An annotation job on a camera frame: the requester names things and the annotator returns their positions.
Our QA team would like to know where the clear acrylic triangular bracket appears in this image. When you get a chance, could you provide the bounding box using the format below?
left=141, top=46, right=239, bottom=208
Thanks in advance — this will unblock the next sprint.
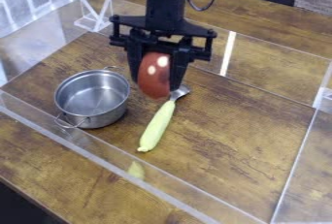
left=73, top=0, right=112, bottom=33

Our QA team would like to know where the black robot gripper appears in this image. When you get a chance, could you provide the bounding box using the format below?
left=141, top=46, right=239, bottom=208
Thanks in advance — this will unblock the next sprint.
left=109, top=0, right=216, bottom=91

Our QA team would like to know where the spoon with yellow-green handle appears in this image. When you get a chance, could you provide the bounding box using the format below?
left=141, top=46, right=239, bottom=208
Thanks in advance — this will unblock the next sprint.
left=137, top=84, right=190, bottom=152

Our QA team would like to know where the small silver pot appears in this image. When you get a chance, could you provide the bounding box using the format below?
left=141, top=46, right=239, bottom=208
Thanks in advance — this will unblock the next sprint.
left=54, top=66, right=131, bottom=129

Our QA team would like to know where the clear acrylic enclosure wall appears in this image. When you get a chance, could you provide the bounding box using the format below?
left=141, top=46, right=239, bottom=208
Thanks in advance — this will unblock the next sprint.
left=0, top=0, right=332, bottom=224

